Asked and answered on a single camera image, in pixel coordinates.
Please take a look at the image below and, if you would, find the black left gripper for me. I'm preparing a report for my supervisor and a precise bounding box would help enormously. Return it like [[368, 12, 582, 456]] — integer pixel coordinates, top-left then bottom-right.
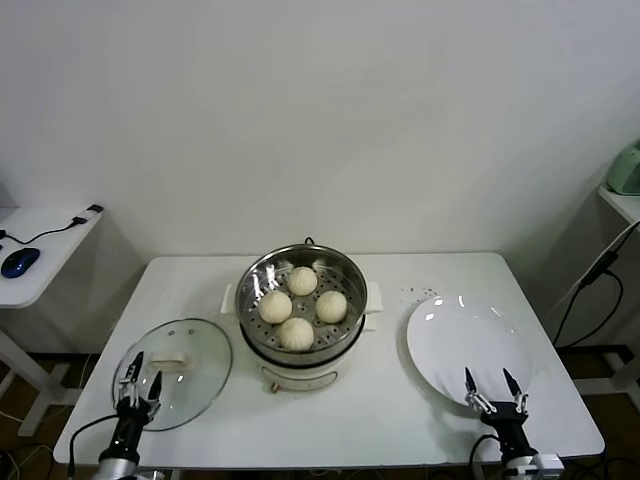
[[109, 350, 164, 450]]

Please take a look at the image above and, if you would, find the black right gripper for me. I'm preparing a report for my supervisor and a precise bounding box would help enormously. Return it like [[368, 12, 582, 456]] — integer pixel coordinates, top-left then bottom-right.
[[463, 366, 532, 457]]

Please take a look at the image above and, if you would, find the glass lid with white handle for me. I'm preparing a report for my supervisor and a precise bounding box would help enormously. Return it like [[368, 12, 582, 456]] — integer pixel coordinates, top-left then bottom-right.
[[112, 318, 234, 432]]

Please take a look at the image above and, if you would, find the white steamed baozi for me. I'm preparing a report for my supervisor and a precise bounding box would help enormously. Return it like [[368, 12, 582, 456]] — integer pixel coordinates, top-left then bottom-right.
[[258, 291, 294, 325], [314, 290, 349, 324], [277, 317, 315, 351], [286, 265, 318, 297]]

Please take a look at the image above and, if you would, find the stainless steel steamer basket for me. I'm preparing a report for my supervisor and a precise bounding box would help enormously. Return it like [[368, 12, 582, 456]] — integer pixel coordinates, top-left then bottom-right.
[[234, 243, 367, 352]]

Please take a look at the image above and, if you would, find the large white plate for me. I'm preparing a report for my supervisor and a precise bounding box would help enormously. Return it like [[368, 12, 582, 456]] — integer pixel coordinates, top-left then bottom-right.
[[405, 294, 534, 412]]

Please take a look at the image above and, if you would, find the white side desk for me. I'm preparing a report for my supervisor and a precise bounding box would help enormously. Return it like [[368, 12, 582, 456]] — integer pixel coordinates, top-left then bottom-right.
[[0, 205, 106, 437]]

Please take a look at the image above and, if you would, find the white electric cooker pot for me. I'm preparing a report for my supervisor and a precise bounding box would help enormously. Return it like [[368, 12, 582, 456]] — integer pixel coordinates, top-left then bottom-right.
[[219, 282, 385, 396]]

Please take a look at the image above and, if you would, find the blue computer mouse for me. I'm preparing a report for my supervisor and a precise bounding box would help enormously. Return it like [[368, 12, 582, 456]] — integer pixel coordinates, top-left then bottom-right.
[[0, 247, 40, 280]]

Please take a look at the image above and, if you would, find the white shelf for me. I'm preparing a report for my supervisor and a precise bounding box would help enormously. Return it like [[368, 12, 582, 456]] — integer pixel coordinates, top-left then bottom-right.
[[597, 185, 640, 224]]

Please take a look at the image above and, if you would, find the pale green appliance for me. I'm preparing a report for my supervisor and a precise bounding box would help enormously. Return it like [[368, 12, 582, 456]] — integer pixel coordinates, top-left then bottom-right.
[[602, 141, 640, 196]]

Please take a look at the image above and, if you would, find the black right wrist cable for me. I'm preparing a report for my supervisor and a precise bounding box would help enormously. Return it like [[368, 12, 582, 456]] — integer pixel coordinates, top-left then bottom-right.
[[469, 433, 504, 480]]

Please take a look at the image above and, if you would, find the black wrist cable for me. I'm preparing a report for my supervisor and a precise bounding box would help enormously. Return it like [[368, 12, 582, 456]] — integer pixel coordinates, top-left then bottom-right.
[[67, 412, 119, 474], [469, 433, 504, 480]]

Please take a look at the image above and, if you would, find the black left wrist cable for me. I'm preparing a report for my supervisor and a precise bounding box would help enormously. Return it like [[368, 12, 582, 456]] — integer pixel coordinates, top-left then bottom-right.
[[67, 412, 119, 474]]

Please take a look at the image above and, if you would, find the black power cable with adapter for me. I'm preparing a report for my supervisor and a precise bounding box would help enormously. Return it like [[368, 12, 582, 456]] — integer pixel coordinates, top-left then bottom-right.
[[553, 249, 625, 349]]

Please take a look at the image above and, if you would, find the white cable strip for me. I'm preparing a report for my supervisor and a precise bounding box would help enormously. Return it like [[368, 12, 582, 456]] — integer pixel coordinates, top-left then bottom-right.
[[543, 219, 640, 321]]

